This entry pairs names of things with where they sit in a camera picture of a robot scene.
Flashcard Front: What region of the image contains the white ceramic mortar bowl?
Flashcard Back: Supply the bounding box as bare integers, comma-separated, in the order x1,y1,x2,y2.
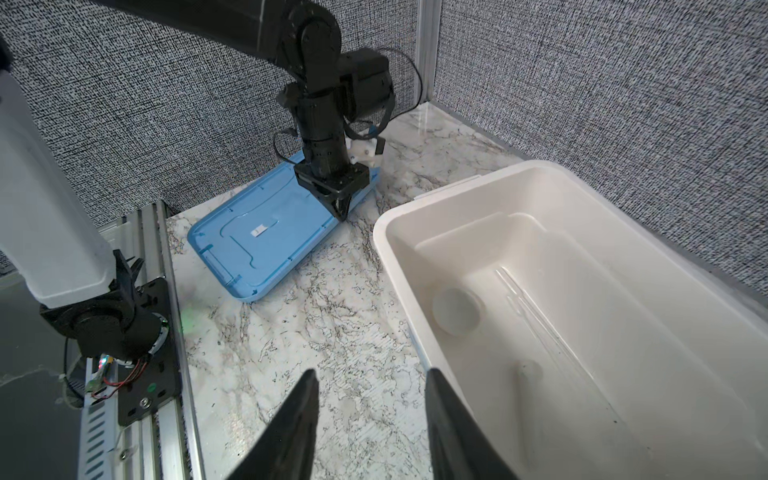
432,286,484,336

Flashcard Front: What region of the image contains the blue plastic box lid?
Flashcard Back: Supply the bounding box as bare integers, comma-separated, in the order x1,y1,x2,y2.
187,149,382,303

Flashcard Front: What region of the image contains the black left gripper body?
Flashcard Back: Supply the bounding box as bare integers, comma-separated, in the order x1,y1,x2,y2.
294,160,371,207

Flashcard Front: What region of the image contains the white plastic storage box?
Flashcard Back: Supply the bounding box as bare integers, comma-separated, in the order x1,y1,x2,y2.
373,161,767,479

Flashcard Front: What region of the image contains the white ceramic pestle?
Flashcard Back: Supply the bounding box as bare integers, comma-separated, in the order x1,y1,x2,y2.
515,360,543,470

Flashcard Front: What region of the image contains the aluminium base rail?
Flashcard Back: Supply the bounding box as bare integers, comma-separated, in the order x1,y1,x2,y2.
77,200,205,480

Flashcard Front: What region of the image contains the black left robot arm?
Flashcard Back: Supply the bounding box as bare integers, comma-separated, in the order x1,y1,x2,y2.
1,1,396,362

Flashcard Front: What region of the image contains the clear glass stirring rod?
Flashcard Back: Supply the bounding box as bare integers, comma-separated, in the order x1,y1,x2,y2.
494,266,621,424

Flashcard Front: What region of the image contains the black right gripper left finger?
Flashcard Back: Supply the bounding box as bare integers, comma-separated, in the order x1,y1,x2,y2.
229,369,319,479

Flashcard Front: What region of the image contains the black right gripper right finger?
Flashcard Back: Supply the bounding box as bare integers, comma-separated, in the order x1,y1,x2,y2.
425,368,517,479

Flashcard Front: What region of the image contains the left corner aluminium frame post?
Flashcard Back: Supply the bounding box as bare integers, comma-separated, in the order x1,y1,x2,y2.
414,0,443,103

